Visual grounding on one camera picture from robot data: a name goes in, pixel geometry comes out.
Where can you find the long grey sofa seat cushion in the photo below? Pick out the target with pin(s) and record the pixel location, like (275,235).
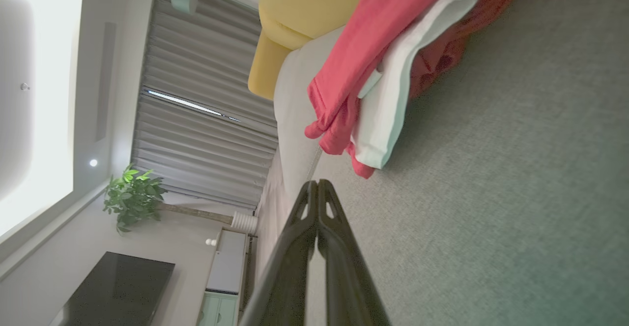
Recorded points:
(295,109)

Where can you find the narrow yellow sofa backrest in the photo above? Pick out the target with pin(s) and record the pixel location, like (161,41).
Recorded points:
(280,33)

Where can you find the red basketball jersey white sleeves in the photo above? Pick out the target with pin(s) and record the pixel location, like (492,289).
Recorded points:
(363,45)

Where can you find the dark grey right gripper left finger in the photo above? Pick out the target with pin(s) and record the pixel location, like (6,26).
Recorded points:
(285,277)

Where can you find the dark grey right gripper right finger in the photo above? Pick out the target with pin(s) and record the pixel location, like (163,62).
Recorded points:
(349,277)

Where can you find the grey and green TV cabinet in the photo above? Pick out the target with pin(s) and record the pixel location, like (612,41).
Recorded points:
(226,277)

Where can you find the low yellow sofa end backrest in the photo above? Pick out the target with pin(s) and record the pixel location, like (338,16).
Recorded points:
(265,70)

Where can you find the grey pleated curtain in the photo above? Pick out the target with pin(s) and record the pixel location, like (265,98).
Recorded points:
(196,144)

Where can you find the black flat television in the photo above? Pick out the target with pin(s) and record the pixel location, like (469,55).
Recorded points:
(118,291)

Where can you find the small white figurine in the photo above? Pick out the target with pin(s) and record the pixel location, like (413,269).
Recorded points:
(211,242)

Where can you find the large grey chaise seat cushion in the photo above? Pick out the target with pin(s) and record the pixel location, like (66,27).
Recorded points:
(491,193)

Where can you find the white ribbed plant pot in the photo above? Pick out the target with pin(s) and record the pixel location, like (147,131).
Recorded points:
(244,222)

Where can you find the green potted tree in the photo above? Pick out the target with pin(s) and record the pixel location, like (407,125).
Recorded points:
(132,198)

